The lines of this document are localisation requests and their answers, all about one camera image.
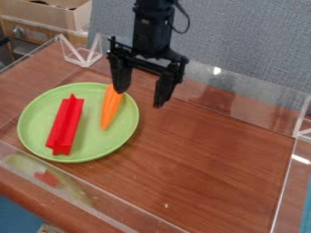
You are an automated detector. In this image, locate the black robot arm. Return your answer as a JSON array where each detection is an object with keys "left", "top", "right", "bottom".
[{"left": 106, "top": 0, "right": 190, "bottom": 108}]

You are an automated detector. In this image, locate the red star-shaped block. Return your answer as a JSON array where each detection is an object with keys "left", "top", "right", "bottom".
[{"left": 45, "top": 95, "right": 84, "bottom": 156}]

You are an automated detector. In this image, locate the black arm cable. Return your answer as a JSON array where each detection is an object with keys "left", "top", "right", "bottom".
[{"left": 168, "top": 0, "right": 192, "bottom": 35}]

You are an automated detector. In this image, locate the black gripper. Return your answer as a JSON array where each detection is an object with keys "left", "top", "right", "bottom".
[{"left": 106, "top": 36, "right": 189, "bottom": 108}]

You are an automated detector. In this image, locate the orange toy carrot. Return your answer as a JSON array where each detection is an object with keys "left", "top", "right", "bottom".
[{"left": 101, "top": 85, "right": 124, "bottom": 130}]

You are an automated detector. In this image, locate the cardboard box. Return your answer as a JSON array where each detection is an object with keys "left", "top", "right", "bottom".
[{"left": 0, "top": 0, "right": 92, "bottom": 31}]

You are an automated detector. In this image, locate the wooden shelf unit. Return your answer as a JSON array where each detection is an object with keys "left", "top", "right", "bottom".
[{"left": 0, "top": 15, "right": 88, "bottom": 60}]

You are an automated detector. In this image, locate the clear acrylic enclosure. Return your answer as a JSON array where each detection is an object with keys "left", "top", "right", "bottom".
[{"left": 0, "top": 39, "right": 311, "bottom": 233}]

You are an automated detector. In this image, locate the green round plate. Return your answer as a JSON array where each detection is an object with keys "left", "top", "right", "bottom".
[{"left": 17, "top": 82, "right": 140, "bottom": 163}]

